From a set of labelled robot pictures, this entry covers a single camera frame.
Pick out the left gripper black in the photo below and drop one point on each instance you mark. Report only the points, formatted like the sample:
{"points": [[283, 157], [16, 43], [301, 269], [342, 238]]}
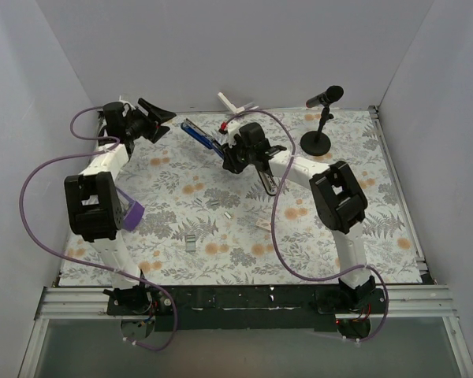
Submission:
{"points": [[150, 123]]}

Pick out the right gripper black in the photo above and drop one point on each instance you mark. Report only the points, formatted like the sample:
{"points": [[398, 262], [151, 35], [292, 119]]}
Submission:
{"points": [[229, 153]]}

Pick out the blue stapler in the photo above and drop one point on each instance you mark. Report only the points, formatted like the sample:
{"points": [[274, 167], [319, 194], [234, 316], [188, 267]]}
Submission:
{"points": [[202, 137]]}

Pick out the purple stapler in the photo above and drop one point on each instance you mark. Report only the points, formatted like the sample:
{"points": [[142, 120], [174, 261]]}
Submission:
{"points": [[133, 211]]}

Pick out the grey staple strip stack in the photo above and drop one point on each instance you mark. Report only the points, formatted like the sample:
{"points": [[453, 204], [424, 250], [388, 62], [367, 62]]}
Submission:
{"points": [[190, 243]]}

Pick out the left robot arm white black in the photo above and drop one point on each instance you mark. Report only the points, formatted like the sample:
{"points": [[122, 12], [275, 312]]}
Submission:
{"points": [[94, 208]]}

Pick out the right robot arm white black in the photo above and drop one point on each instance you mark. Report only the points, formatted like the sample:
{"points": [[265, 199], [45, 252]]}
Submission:
{"points": [[339, 200]]}

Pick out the black microphone on stand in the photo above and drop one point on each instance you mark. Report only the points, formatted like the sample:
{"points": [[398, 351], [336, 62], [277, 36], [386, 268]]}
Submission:
{"points": [[317, 143]]}

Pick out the small staple box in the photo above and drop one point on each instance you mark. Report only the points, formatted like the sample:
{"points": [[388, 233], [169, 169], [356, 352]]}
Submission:
{"points": [[264, 224]]}

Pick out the floral table mat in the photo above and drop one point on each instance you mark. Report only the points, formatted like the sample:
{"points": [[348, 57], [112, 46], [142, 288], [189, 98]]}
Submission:
{"points": [[168, 176]]}

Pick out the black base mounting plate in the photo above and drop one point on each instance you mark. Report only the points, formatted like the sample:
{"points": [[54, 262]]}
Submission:
{"points": [[233, 307]]}

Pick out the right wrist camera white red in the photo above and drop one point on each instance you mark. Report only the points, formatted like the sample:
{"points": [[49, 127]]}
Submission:
{"points": [[230, 129]]}

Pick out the aluminium frame rail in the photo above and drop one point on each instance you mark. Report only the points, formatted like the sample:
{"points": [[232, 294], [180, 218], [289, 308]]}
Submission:
{"points": [[89, 303]]}

